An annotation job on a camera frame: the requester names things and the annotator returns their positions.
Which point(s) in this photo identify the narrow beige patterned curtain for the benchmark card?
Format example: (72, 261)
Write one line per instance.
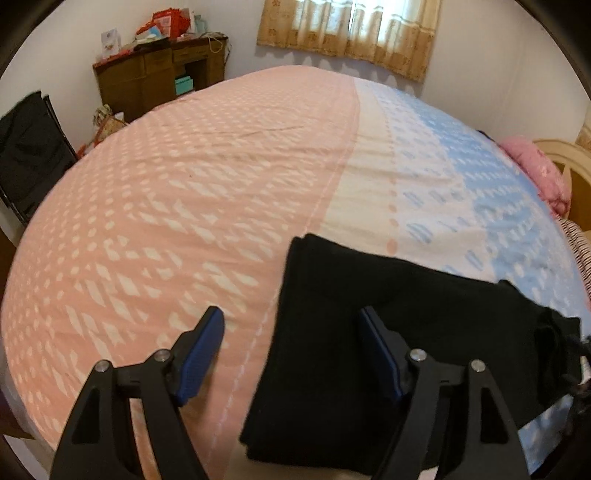
(584, 138)

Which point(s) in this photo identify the wide beige patterned curtain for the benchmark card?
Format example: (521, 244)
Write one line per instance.
(351, 32)

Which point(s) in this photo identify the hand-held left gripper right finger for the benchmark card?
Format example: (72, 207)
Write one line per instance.
(384, 357)

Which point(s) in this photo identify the black pants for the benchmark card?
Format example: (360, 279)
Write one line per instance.
(332, 350)

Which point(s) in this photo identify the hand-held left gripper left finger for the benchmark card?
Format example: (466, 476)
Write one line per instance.
(203, 357)

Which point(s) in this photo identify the patterned shopping bag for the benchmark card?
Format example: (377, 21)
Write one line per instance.
(108, 127)

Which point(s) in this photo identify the brown wooden desk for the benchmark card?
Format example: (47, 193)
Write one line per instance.
(138, 78)

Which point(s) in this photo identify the teal box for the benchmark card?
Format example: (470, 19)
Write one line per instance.
(183, 84)

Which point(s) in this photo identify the striped pillow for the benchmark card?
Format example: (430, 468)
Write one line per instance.
(579, 249)

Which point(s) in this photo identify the white greeting card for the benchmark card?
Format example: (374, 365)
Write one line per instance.
(111, 44)

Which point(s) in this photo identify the pink and blue patterned bedsheet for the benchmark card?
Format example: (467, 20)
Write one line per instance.
(184, 207)

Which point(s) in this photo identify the cream wooden headboard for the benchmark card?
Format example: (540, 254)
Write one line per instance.
(561, 154)

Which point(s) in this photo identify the black chair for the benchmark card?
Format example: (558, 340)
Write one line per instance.
(32, 152)

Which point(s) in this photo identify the pink pillow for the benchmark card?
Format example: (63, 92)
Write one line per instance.
(540, 166)

